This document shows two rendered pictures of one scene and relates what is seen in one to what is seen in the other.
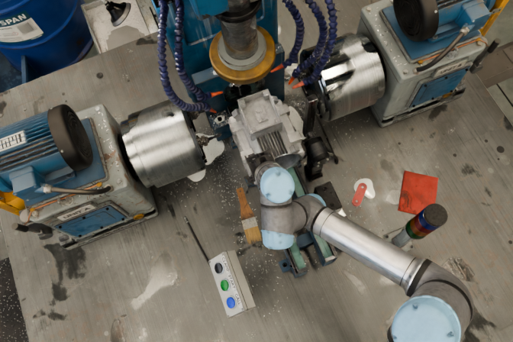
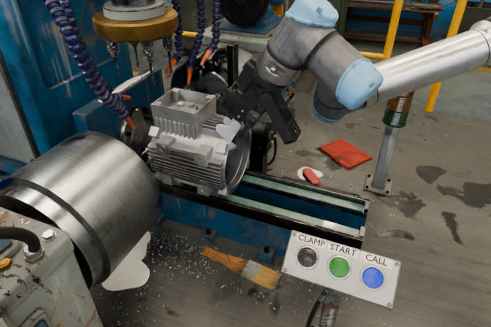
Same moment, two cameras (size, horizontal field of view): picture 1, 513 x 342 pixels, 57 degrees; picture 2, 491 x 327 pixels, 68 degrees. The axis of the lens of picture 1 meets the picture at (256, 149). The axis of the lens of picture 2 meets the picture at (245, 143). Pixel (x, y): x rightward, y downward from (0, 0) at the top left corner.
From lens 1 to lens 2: 104 cm
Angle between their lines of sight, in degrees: 47
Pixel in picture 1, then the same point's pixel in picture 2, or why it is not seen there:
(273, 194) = (324, 8)
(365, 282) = (402, 228)
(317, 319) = (419, 293)
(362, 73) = (241, 54)
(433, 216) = not seen: hidden behind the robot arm
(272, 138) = (216, 120)
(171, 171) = (124, 209)
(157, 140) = (79, 166)
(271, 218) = (341, 48)
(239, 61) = (144, 6)
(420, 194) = (346, 151)
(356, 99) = not seen: hidden behind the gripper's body
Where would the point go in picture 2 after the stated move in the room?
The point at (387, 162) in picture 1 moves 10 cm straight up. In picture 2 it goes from (301, 151) to (303, 127)
